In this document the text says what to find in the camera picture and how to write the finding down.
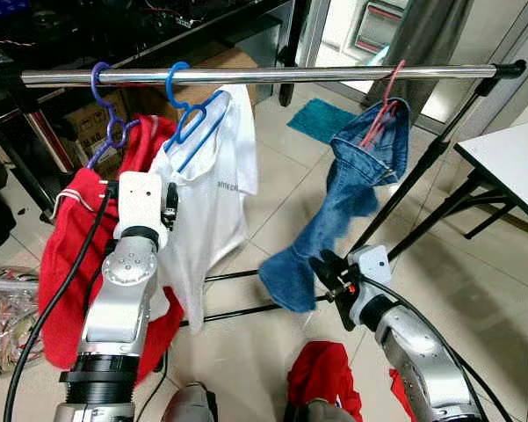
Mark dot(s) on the black clothes rack stand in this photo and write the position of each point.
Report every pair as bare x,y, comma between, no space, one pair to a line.
439,149

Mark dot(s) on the dark grey curtain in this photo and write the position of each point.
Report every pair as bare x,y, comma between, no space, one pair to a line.
430,44

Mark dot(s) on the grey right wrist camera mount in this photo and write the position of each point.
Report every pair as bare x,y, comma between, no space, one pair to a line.
373,268

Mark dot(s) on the clear plastic bag with packets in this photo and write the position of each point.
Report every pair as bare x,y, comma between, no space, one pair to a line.
4,316

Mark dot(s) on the black table leg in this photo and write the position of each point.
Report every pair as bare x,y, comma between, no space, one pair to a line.
457,202

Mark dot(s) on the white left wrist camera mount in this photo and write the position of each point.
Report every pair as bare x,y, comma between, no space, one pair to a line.
141,198

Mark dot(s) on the chrome clothes rail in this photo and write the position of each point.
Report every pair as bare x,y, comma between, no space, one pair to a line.
290,75

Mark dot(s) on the blue plastic clothes hanger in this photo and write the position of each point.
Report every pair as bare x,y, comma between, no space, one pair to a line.
169,86

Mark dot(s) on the white appliance red stripes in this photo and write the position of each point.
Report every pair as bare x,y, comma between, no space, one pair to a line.
378,26

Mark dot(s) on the blue denim garment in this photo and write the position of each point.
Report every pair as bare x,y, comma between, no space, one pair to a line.
369,167

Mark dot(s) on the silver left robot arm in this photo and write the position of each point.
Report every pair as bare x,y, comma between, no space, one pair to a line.
119,299

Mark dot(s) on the teal floor mat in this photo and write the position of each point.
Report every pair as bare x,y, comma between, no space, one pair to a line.
321,119

